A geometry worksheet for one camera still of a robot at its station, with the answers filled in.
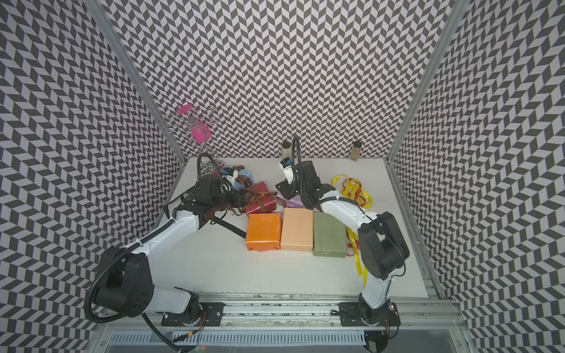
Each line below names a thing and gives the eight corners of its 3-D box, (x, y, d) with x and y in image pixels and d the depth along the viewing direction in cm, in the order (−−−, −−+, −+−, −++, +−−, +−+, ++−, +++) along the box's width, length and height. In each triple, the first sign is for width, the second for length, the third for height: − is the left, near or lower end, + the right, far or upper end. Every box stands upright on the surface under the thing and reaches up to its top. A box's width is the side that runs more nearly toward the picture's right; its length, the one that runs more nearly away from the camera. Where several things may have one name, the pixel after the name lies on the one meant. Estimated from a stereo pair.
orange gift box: (246, 251, 87) (243, 245, 83) (250, 220, 96) (248, 213, 91) (280, 251, 87) (280, 245, 83) (282, 220, 96) (281, 213, 91)
